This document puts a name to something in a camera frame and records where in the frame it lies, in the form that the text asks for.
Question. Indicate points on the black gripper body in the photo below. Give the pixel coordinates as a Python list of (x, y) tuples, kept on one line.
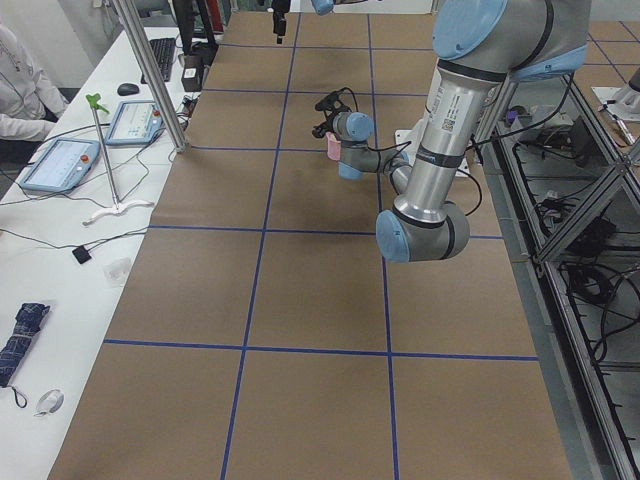
[(277, 22), (327, 123)]

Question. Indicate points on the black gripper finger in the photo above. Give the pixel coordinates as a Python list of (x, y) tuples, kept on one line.
[(277, 18), (318, 132), (280, 38)]

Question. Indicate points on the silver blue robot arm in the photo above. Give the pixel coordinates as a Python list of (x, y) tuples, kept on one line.
[(479, 45), (323, 7)]

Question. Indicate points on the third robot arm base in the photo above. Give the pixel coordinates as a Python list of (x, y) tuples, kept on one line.
[(625, 102)]

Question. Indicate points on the pink mesh pen holder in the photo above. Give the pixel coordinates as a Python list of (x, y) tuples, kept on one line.
[(333, 147)]

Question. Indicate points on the black cardboard box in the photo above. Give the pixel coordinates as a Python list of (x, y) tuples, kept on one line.
[(192, 73)]

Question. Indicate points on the black keyboard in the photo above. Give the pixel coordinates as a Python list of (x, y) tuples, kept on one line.
[(164, 54)]

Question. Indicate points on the black computer mouse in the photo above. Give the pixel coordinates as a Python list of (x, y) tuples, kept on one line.
[(128, 89)]

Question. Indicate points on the far blue teach pendant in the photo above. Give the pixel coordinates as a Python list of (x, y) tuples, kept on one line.
[(135, 123)]

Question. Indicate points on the blue teach pendant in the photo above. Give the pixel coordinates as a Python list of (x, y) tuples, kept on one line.
[(135, 123), (62, 166)]

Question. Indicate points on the clear plastic bag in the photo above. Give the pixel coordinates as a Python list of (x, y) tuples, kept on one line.
[(117, 272)]

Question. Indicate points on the near blue teach pendant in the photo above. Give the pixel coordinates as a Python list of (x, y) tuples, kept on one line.
[(62, 166)]

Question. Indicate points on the seated person white shirt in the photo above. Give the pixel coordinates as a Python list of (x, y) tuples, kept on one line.
[(30, 103)]

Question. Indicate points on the small black box device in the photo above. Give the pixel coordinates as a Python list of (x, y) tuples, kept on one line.
[(82, 254)]

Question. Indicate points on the folded navy umbrella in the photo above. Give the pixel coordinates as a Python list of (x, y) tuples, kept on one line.
[(28, 322)]

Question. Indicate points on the clear glasses case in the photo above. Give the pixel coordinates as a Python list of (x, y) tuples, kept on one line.
[(49, 403)]

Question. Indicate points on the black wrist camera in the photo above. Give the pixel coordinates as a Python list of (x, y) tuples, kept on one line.
[(332, 103)]

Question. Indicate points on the aluminium frame post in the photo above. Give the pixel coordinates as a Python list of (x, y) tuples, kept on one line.
[(143, 53)]

